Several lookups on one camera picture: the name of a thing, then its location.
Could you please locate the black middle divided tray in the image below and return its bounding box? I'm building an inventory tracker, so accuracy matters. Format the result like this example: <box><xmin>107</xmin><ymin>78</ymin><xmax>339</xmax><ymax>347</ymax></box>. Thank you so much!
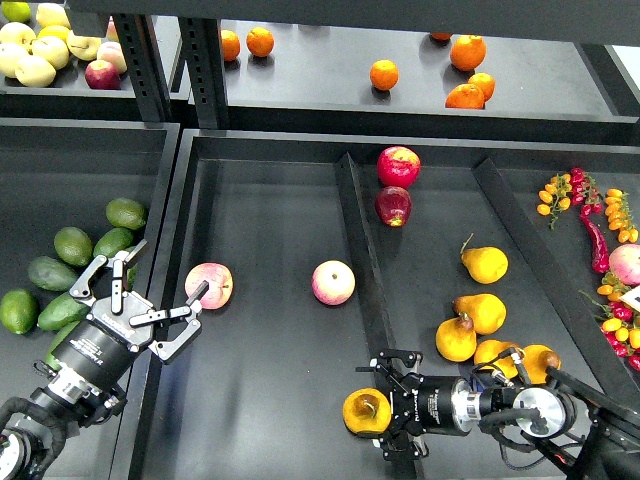
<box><xmin>136</xmin><ymin>130</ymin><xmax>639</xmax><ymax>479</ymax></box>

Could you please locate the yellow apple front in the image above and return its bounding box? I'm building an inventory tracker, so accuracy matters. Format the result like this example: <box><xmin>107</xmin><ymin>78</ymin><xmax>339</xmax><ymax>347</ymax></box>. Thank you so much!
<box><xmin>15</xmin><ymin>55</ymin><xmax>56</xmax><ymax>88</ymax></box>

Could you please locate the green avocado upper middle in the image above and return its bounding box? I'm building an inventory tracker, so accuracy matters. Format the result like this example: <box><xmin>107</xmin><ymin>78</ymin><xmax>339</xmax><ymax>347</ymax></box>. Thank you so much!
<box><xmin>93</xmin><ymin>227</ymin><xmax>134</xmax><ymax>258</ymax></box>

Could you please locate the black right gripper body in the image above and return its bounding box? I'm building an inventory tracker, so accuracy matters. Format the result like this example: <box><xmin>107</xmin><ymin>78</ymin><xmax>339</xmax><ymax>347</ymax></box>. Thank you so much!
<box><xmin>392</xmin><ymin>374</ymin><xmax>472</xmax><ymax>437</ymax></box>

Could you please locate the green avocado lower middle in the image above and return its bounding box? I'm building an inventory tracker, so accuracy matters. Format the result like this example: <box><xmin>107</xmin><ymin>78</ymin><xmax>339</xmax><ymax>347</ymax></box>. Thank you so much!
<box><xmin>37</xmin><ymin>292</ymin><xmax>90</xmax><ymax>331</ymax></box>

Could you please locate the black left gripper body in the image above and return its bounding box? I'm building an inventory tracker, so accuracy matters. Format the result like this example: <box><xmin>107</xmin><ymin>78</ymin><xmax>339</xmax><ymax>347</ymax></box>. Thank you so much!
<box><xmin>49</xmin><ymin>292</ymin><xmax>153</xmax><ymax>395</ymax></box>

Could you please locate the white label card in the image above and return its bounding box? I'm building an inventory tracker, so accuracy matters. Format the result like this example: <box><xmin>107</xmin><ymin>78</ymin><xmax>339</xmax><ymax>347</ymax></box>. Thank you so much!
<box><xmin>620</xmin><ymin>286</ymin><xmax>640</xmax><ymax>311</ymax></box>

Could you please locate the red chili pepper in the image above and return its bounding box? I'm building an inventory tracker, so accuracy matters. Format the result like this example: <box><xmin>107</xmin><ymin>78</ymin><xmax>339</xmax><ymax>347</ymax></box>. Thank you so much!
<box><xmin>579</xmin><ymin>205</ymin><xmax>610</xmax><ymax>274</ymax></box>

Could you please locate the bright red apple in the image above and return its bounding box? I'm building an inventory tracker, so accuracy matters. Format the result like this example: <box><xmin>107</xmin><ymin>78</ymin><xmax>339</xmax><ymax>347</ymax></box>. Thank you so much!
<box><xmin>377</xmin><ymin>146</ymin><xmax>422</xmax><ymax>189</ymax></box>

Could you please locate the yellow pear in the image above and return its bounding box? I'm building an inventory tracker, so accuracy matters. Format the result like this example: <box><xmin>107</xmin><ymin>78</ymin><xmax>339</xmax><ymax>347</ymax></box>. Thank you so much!
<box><xmin>460</xmin><ymin>233</ymin><xmax>509</xmax><ymax>285</ymax></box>
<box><xmin>453</xmin><ymin>293</ymin><xmax>507</xmax><ymax>335</ymax></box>
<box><xmin>473</xmin><ymin>339</ymin><xmax>524</xmax><ymax>380</ymax></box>
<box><xmin>520</xmin><ymin>344</ymin><xmax>562</xmax><ymax>385</ymax></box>
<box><xmin>342</xmin><ymin>388</ymin><xmax>392</xmax><ymax>436</ymax></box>
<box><xmin>435</xmin><ymin>312</ymin><xmax>477</xmax><ymax>362</ymax></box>

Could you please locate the black shelf upright post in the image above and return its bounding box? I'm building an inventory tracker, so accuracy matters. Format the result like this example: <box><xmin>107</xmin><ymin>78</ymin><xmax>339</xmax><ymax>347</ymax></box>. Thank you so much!
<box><xmin>113</xmin><ymin>13</ymin><xmax>231</xmax><ymax>130</ymax></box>

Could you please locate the pink apple right edge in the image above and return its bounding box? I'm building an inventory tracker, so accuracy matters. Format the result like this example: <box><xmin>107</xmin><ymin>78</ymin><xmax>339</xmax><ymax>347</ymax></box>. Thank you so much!
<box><xmin>609</xmin><ymin>244</ymin><xmax>640</xmax><ymax>286</ymax></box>

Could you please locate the pink apple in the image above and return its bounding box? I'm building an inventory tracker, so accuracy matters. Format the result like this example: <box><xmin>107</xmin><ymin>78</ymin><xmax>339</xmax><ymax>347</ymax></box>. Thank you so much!
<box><xmin>184</xmin><ymin>262</ymin><xmax>233</xmax><ymax>310</ymax></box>
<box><xmin>311</xmin><ymin>260</ymin><xmax>355</xmax><ymax>306</ymax></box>

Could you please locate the orange cherry tomato bunch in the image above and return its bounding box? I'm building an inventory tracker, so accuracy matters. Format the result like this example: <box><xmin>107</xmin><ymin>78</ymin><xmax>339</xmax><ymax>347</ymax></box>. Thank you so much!
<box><xmin>536</xmin><ymin>173</ymin><xmax>572</xmax><ymax>230</ymax></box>

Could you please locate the red apple on shelf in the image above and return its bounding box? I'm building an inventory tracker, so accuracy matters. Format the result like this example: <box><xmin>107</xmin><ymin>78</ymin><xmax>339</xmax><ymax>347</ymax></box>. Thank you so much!
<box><xmin>85</xmin><ymin>60</ymin><xmax>121</xmax><ymax>90</ymax></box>

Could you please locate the dark red apple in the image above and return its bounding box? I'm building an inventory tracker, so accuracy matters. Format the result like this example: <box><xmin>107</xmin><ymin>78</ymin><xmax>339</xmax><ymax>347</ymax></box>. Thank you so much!
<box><xmin>374</xmin><ymin>186</ymin><xmax>412</xmax><ymax>228</ymax></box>

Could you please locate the light green avocado far left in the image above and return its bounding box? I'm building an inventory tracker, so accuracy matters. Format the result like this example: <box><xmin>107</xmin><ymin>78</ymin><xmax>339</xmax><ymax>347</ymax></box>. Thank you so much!
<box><xmin>1</xmin><ymin>288</ymin><xmax>39</xmax><ymax>335</ymax></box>

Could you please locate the yellow pear top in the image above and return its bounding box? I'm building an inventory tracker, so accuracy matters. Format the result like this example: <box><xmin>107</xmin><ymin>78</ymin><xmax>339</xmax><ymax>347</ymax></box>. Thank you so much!
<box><xmin>460</xmin><ymin>233</ymin><xmax>509</xmax><ymax>285</ymax></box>

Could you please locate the green avocado by tray wall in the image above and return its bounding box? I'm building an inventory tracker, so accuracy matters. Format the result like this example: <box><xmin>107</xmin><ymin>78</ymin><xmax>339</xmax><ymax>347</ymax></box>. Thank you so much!
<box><xmin>125</xmin><ymin>246</ymin><xmax>138</xmax><ymax>291</ymax></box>

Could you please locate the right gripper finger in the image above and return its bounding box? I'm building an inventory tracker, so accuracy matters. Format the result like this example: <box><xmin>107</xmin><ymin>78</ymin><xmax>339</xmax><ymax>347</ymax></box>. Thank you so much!
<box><xmin>355</xmin><ymin>348</ymin><xmax>423</xmax><ymax>395</ymax></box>
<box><xmin>372</xmin><ymin>427</ymin><xmax>429</xmax><ymax>461</ymax></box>

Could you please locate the dark green avocado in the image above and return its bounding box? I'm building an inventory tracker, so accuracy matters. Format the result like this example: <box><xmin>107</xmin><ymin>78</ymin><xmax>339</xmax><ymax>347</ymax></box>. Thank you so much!
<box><xmin>44</xmin><ymin>321</ymin><xmax>80</xmax><ymax>371</ymax></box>

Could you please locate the black upper left shelf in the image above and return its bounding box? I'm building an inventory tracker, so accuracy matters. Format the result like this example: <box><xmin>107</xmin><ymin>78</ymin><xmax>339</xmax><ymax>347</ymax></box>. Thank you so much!
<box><xmin>0</xmin><ymin>0</ymin><xmax>182</xmax><ymax>123</ymax></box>

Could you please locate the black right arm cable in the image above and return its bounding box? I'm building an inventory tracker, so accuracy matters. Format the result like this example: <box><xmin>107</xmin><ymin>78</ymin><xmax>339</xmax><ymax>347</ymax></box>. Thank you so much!
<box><xmin>497</xmin><ymin>432</ymin><xmax>566</xmax><ymax>472</ymax></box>

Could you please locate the yellow apple left edge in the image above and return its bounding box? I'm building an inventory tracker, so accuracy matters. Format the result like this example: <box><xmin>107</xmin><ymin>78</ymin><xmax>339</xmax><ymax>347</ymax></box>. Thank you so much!
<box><xmin>0</xmin><ymin>43</ymin><xmax>29</xmax><ymax>79</ymax></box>

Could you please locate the black left tray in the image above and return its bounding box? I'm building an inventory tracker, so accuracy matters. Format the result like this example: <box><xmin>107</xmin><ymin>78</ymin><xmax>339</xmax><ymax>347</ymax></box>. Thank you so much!
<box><xmin>1</xmin><ymin>118</ymin><xmax>180</xmax><ymax>479</ymax></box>

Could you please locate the pink peach on shelf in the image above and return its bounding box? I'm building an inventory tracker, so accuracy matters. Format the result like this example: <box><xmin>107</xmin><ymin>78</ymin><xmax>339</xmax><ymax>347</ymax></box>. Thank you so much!
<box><xmin>97</xmin><ymin>41</ymin><xmax>127</xmax><ymax>75</ymax></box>

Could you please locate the mixed cherry tomatoes lower right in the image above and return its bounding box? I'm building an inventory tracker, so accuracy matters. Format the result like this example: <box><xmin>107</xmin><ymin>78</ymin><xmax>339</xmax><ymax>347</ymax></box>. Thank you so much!
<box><xmin>581</xmin><ymin>271</ymin><xmax>639</xmax><ymax>372</ymax></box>

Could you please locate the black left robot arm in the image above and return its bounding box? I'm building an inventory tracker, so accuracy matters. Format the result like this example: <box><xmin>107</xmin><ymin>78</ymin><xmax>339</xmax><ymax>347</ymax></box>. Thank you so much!
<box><xmin>1</xmin><ymin>241</ymin><xmax>209</xmax><ymax>479</ymax></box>

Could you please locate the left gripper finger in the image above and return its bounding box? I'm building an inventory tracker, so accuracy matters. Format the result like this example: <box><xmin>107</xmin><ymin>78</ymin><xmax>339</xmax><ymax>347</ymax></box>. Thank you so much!
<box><xmin>129</xmin><ymin>281</ymin><xmax>209</xmax><ymax>365</ymax></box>
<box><xmin>69</xmin><ymin>239</ymin><xmax>149</xmax><ymax>315</ymax></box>

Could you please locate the green avocado upper left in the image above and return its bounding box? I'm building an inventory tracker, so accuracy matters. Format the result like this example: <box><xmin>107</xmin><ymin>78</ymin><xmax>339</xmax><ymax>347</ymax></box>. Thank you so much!
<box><xmin>54</xmin><ymin>226</ymin><xmax>93</xmax><ymax>267</ymax></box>

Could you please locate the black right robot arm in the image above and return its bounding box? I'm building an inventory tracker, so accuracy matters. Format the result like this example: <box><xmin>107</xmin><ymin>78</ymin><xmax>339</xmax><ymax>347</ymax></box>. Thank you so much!
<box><xmin>342</xmin><ymin>347</ymin><xmax>639</xmax><ymax>479</ymax></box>

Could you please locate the green avocado top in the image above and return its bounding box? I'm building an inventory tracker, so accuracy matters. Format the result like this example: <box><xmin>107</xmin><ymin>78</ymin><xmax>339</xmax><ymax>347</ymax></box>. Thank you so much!
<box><xmin>105</xmin><ymin>197</ymin><xmax>147</xmax><ymax>231</ymax></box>

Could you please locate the pink apple centre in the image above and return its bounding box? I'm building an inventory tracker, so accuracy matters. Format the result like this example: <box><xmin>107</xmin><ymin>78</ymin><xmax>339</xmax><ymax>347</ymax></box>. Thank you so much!
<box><xmin>311</xmin><ymin>260</ymin><xmax>355</xmax><ymax>306</ymax></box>

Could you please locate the pink apple left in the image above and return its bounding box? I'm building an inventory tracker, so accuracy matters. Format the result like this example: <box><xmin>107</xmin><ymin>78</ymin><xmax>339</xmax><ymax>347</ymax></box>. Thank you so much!
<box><xmin>184</xmin><ymin>262</ymin><xmax>233</xmax><ymax>310</ymax></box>

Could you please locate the yellow apple middle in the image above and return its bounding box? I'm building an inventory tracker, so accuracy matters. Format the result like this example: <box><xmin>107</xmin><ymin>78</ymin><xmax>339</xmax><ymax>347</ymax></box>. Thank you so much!
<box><xmin>31</xmin><ymin>36</ymin><xmax>70</xmax><ymax>70</ymax></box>

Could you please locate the yellow apple with stem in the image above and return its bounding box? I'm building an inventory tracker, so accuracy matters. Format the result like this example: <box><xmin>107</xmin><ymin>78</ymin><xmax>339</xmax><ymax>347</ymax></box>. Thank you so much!
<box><xmin>66</xmin><ymin>30</ymin><xmax>102</xmax><ymax>62</ymax></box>

